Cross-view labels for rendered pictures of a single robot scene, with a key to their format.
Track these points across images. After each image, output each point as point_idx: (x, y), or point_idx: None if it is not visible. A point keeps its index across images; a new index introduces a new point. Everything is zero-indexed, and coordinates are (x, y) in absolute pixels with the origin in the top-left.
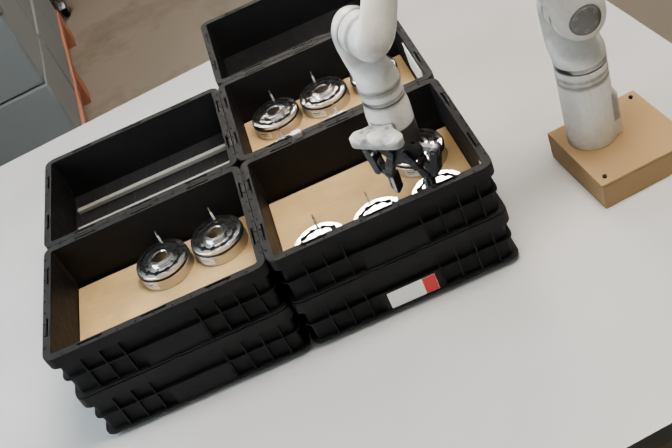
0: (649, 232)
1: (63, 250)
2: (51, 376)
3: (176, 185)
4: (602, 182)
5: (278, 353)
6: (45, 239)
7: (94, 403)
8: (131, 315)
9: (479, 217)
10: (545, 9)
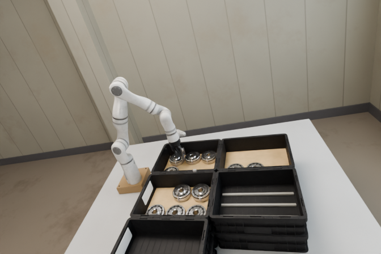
0: (151, 164)
1: None
2: (317, 188)
3: (246, 204)
4: (147, 167)
5: None
6: (295, 170)
7: None
8: (269, 162)
9: None
10: (128, 136)
